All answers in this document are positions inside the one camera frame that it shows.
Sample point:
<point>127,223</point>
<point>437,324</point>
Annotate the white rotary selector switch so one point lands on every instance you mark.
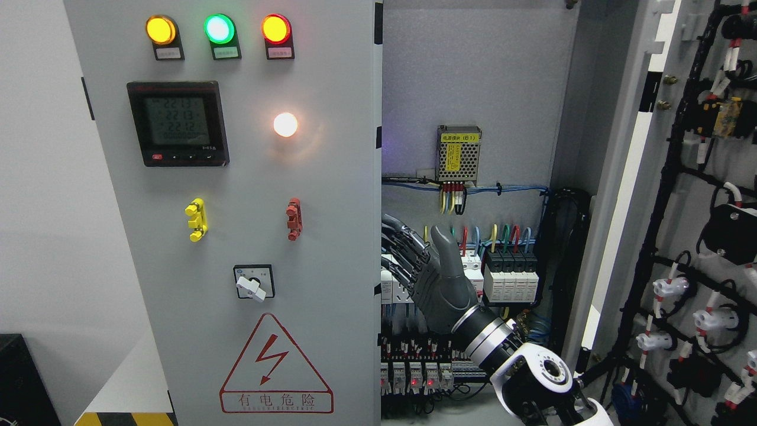
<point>254,281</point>

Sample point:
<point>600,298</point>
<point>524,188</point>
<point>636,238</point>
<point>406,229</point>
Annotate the grey cabinet door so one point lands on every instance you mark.
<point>326,279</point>
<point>658,130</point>

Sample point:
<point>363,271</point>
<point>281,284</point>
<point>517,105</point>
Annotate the black white robot arm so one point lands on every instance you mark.
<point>531,382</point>

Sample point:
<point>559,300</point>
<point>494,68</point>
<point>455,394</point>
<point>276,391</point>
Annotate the black white surge protector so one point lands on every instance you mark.
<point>510,277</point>

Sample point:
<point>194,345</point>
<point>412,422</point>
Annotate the black box on floor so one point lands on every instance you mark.
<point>24,399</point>

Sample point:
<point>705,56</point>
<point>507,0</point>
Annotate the green indicator light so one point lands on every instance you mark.
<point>223,37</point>

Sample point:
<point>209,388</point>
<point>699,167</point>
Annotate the yellow indicator light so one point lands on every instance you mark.
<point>165,37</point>

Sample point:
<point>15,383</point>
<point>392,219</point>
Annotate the white glowing indicator light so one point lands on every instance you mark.
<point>285,124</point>

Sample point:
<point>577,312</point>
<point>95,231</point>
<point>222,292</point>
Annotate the white socket breaker row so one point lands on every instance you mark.
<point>393,292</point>

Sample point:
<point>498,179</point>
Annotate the black digital power meter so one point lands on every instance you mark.
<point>179,124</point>

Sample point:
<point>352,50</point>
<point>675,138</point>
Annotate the red terminal connector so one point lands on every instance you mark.
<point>294,219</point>

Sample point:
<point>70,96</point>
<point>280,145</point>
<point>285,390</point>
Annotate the black relay terminal row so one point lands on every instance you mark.
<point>423,364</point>

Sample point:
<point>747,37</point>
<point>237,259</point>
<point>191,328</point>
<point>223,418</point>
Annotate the red indicator light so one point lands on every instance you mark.
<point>278,38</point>

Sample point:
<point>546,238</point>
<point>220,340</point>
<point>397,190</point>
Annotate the yellow terminal connector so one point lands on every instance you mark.
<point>197,219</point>

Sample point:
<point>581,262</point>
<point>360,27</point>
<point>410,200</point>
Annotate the red electric hazard sticker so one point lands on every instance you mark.
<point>272,375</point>

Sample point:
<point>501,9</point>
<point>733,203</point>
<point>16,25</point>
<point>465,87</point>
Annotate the dark grey robot hand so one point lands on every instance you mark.
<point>433,276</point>

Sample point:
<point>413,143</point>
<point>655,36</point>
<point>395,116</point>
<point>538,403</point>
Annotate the metal mesh power supply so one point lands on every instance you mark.
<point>459,149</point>

